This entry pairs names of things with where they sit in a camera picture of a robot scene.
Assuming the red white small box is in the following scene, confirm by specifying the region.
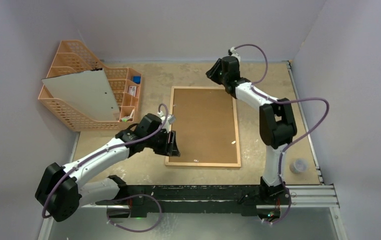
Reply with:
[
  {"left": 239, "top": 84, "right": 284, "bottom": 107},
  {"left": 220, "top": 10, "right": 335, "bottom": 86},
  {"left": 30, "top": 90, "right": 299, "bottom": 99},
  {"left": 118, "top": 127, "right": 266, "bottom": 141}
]
[{"left": 127, "top": 85, "right": 138, "bottom": 97}]

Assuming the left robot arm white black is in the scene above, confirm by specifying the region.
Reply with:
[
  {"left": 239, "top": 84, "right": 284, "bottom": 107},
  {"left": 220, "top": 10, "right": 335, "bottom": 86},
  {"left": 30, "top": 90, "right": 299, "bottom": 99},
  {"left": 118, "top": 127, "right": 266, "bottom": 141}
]
[{"left": 35, "top": 111, "right": 180, "bottom": 222}]

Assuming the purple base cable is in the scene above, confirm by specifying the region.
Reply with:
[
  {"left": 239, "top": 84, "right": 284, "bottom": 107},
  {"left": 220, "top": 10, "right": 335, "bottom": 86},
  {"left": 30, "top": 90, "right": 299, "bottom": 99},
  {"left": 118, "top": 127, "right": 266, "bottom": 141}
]
[
  {"left": 106, "top": 194, "right": 163, "bottom": 233},
  {"left": 260, "top": 195, "right": 292, "bottom": 226}
]

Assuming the small clear plastic cup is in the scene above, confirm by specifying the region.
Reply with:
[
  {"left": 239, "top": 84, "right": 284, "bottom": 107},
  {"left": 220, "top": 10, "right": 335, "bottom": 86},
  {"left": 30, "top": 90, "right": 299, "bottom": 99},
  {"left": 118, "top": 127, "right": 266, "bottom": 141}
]
[{"left": 289, "top": 158, "right": 309, "bottom": 174}]

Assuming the blue small item in organizer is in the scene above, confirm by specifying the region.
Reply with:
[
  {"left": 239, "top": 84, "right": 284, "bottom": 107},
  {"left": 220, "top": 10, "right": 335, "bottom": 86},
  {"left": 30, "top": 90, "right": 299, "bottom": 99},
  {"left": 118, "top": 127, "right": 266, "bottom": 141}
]
[{"left": 132, "top": 75, "right": 142, "bottom": 84}]

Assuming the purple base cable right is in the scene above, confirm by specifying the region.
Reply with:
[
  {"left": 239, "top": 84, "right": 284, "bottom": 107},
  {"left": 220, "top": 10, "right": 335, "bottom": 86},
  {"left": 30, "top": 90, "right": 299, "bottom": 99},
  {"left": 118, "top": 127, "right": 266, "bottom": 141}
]
[{"left": 260, "top": 195, "right": 292, "bottom": 226}]

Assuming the white board in organizer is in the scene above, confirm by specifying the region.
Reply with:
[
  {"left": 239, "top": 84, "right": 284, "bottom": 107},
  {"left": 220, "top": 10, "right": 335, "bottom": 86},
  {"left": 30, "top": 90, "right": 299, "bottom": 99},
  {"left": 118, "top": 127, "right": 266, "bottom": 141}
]
[{"left": 41, "top": 68, "right": 120, "bottom": 122}]

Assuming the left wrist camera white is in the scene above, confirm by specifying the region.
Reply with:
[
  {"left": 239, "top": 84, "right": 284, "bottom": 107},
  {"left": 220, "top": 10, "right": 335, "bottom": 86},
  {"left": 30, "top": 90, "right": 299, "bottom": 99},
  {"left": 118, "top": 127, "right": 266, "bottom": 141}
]
[{"left": 157, "top": 111, "right": 176, "bottom": 132}]

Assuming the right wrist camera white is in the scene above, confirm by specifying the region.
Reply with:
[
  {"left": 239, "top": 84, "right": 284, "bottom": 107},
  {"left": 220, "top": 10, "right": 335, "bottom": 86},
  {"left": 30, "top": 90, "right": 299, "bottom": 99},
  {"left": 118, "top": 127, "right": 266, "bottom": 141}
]
[{"left": 228, "top": 47, "right": 241, "bottom": 62}]

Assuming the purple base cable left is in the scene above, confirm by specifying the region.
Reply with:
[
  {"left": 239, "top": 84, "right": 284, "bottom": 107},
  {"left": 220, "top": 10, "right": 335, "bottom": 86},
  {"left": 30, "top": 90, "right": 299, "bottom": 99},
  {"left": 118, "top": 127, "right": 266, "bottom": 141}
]
[{"left": 106, "top": 194, "right": 163, "bottom": 233}]

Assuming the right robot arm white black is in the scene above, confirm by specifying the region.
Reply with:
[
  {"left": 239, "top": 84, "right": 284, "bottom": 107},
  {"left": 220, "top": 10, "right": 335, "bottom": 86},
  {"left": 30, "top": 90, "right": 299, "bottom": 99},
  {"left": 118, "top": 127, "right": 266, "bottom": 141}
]
[{"left": 206, "top": 55, "right": 297, "bottom": 204}]

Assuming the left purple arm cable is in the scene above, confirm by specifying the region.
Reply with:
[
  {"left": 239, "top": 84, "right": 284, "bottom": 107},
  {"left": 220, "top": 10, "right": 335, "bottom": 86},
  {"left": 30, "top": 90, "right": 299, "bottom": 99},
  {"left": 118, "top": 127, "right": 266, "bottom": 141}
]
[{"left": 41, "top": 103, "right": 170, "bottom": 220}]

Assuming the orange plastic file organizer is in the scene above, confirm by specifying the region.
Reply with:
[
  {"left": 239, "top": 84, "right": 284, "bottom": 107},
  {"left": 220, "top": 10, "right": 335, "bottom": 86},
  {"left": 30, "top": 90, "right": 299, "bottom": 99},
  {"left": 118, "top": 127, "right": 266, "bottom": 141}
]
[{"left": 38, "top": 39, "right": 144, "bottom": 132}]

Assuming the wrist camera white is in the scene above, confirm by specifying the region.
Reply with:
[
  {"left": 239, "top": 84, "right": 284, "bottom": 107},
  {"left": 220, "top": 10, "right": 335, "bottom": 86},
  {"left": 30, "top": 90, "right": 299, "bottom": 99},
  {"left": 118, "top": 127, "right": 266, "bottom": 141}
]
[
  {"left": 228, "top": 47, "right": 241, "bottom": 62},
  {"left": 157, "top": 111, "right": 176, "bottom": 132}
]

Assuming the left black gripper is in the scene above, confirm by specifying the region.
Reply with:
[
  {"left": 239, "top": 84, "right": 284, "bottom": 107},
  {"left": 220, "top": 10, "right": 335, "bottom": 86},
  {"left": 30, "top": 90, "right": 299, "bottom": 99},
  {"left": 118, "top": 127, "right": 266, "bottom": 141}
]
[{"left": 145, "top": 128, "right": 180, "bottom": 156}]

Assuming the wooden picture frame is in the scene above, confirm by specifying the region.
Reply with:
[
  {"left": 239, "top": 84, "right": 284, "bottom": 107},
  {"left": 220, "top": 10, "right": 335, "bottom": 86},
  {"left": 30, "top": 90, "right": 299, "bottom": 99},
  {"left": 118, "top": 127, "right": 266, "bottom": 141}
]
[{"left": 164, "top": 86, "right": 242, "bottom": 169}]

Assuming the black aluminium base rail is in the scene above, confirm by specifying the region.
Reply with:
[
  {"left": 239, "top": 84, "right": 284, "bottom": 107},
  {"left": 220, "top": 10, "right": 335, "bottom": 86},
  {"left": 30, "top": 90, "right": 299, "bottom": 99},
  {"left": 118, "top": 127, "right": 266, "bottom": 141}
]
[{"left": 46, "top": 183, "right": 340, "bottom": 218}]

